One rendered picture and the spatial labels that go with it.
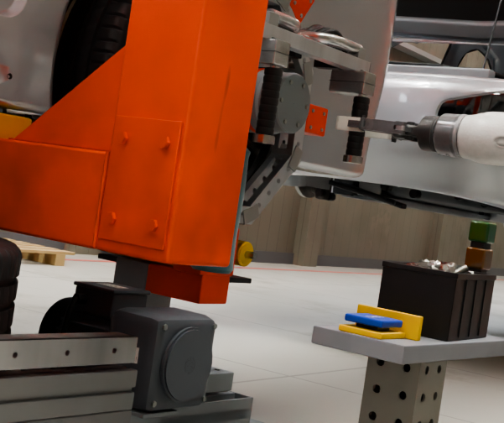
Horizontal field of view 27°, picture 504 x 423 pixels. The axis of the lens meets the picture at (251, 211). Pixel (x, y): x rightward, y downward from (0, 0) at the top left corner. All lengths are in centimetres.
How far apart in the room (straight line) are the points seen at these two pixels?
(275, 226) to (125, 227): 936
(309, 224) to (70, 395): 973
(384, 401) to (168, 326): 41
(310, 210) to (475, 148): 919
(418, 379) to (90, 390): 54
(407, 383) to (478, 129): 59
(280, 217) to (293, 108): 886
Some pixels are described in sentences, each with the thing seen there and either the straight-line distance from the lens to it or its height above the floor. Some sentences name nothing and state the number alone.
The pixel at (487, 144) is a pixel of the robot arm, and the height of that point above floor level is 81.
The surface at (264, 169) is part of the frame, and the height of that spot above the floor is 71.
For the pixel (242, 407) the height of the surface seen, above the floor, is 15.
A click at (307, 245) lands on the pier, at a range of 1134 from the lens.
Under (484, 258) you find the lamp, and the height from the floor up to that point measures 59.
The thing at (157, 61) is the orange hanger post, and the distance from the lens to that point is 168.
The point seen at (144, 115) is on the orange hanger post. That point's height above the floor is 74.
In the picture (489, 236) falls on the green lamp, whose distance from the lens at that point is 202.
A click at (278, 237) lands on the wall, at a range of 1110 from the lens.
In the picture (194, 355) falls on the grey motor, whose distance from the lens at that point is 196.
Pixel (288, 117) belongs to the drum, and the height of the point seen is 82.
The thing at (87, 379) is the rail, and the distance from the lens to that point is 166.
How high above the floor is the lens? 64
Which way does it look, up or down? 1 degrees down
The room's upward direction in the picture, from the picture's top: 8 degrees clockwise
